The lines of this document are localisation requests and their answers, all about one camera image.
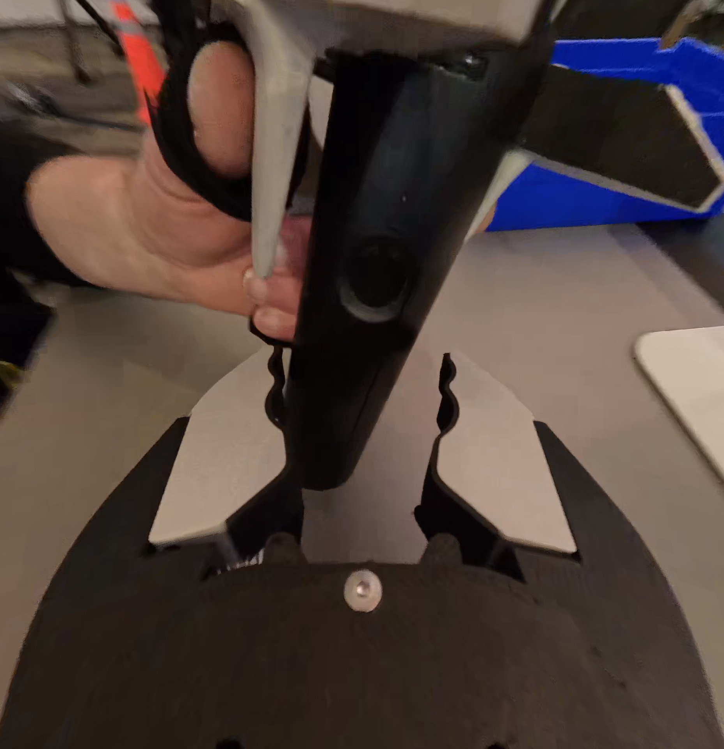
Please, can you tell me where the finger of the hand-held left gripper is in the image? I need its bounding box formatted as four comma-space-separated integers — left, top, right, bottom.
463, 63, 724, 242

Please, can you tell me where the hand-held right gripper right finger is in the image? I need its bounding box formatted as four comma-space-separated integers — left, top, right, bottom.
413, 352, 577, 567

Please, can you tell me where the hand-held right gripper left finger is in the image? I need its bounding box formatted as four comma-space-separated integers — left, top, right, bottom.
148, 344, 307, 565

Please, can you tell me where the blue plastic bin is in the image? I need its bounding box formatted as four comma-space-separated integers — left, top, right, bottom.
485, 36, 724, 233

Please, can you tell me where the black remote control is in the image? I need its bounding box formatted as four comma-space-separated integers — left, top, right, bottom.
283, 47, 550, 492

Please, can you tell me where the person's left forearm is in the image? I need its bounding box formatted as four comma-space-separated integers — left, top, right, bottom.
0, 114, 99, 293

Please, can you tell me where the person's left hand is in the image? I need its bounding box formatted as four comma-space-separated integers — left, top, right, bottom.
27, 42, 311, 344

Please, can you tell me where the white metal document stand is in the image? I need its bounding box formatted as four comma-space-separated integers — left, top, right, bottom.
633, 323, 724, 499

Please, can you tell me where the person's black yellow shirt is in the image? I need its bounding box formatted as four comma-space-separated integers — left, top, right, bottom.
0, 287, 55, 437

